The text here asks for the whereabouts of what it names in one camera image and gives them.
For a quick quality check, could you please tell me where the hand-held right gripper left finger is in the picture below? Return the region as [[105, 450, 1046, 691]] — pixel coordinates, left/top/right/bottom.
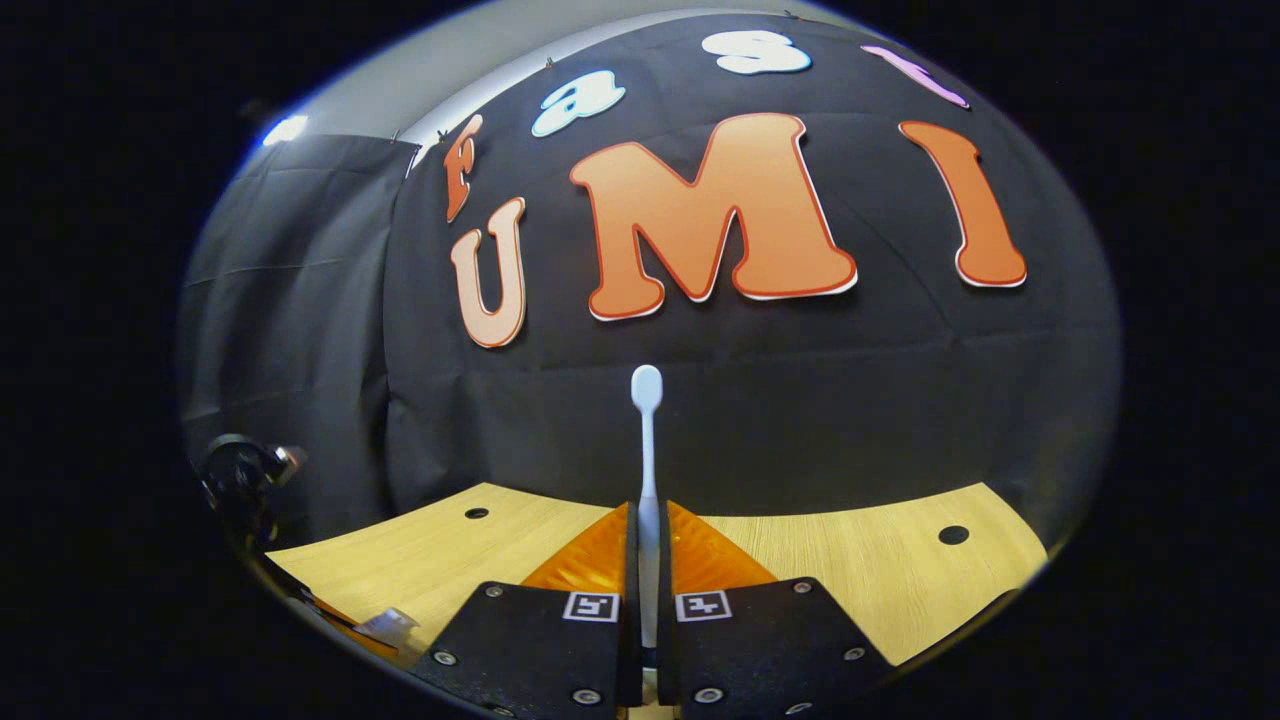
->
[[410, 502, 641, 720]]

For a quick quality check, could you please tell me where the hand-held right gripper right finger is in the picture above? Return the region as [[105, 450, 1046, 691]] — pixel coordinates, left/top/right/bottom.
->
[[657, 500, 894, 720]]

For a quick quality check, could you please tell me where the white toothpaste tube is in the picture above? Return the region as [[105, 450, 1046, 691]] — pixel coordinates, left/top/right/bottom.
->
[[353, 606, 421, 648]]

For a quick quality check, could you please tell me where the white toothbrush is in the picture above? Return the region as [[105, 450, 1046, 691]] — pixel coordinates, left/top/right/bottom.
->
[[630, 365, 665, 651]]

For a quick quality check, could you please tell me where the wooden desktop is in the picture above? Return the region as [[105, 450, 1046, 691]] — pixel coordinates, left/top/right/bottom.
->
[[265, 482, 1049, 720]]

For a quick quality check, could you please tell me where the black backdrop cloth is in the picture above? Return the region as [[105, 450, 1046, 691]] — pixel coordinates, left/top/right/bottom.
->
[[178, 10, 1121, 551]]

